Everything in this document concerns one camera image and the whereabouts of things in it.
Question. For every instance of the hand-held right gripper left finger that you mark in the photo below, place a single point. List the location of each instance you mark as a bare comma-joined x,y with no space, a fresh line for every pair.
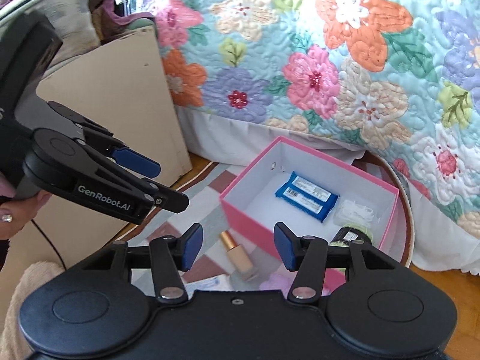
192,245

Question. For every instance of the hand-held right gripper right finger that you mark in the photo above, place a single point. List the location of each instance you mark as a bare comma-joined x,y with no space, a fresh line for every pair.
283,245

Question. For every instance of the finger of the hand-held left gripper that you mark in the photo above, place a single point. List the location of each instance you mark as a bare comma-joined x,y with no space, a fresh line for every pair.
137,162
168,199

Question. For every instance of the pink cardboard box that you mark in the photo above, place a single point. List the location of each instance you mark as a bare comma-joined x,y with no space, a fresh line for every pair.
255,217

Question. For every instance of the white printed packet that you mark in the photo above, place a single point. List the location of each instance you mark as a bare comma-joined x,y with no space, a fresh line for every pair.
208,283

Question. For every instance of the foundation bottle with gold cap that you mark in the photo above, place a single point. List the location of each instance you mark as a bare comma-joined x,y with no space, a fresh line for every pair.
238,257

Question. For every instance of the blue wet wipes pack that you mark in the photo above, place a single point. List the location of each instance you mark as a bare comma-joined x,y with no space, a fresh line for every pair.
305,197

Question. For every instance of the clear floss pick box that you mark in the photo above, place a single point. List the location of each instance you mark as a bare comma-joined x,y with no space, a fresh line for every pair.
356,212

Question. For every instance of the person's left hand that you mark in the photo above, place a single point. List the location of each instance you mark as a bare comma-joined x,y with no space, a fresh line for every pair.
18,213

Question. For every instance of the checkered rug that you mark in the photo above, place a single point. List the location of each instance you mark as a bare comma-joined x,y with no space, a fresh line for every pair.
210,191

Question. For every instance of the grey bag with white trim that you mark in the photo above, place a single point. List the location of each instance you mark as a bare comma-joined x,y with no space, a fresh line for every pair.
71,18

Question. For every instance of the fluffy pale cloth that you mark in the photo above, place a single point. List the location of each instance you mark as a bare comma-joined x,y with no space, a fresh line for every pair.
33,292

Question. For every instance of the floral quilt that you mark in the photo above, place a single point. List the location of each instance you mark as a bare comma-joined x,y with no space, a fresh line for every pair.
318,52

